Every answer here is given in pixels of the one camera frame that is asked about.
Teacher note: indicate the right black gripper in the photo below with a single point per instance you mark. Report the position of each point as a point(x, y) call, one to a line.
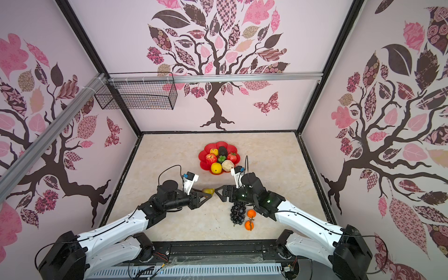
point(229, 192)

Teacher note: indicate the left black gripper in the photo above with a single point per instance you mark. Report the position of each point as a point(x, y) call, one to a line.
point(195, 202)

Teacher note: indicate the brown green fig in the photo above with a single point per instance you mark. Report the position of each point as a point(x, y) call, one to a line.
point(208, 191)

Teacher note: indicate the yellow lemon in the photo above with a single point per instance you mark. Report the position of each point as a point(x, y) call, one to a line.
point(216, 169)

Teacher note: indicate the red strawberry with green leaves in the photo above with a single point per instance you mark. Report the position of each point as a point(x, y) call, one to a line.
point(233, 157)

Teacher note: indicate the red flower-shaped fruit bowl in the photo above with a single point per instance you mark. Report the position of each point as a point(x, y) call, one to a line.
point(202, 155)

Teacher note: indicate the red pomegranate fruit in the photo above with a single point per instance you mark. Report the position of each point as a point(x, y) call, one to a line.
point(211, 159)

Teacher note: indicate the dark green avocado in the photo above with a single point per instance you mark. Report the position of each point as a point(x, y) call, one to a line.
point(222, 151)

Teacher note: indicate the small yellow quince fruit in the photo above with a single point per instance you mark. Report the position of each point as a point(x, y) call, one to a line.
point(214, 152)

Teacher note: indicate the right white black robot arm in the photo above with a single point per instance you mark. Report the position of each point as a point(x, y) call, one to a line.
point(315, 234)

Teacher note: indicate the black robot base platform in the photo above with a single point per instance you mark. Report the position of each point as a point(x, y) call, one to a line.
point(268, 249)

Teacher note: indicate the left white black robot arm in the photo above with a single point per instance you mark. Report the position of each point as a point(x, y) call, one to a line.
point(105, 238)

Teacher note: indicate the black grape bunch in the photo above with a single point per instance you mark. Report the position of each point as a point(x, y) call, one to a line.
point(238, 213)

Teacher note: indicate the upper orange tangerine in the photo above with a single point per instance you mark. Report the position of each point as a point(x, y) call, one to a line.
point(251, 214)

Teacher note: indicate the orange tangerine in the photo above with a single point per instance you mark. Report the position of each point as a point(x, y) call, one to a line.
point(249, 225)
point(251, 214)

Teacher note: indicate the lower orange tangerine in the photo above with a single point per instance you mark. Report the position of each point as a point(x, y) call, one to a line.
point(249, 225)

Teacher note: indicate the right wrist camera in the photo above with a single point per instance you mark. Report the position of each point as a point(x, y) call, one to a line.
point(237, 173)

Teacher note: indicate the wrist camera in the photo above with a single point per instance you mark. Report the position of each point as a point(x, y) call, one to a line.
point(237, 173)
point(188, 181)

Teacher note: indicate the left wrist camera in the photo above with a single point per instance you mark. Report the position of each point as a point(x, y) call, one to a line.
point(188, 181)

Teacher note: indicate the white slotted cable duct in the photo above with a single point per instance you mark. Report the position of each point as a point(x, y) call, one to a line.
point(189, 272)

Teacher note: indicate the black wire mesh basket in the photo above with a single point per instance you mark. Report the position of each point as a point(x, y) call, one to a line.
point(138, 91)

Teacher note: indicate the rear aluminium frame rail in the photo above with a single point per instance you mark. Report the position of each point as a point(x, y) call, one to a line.
point(293, 76)

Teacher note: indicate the aluminium frame rail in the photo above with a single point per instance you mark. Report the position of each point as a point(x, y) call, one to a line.
point(293, 76)
point(11, 178)

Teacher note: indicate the left aluminium frame rail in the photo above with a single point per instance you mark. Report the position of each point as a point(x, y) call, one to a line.
point(11, 178)

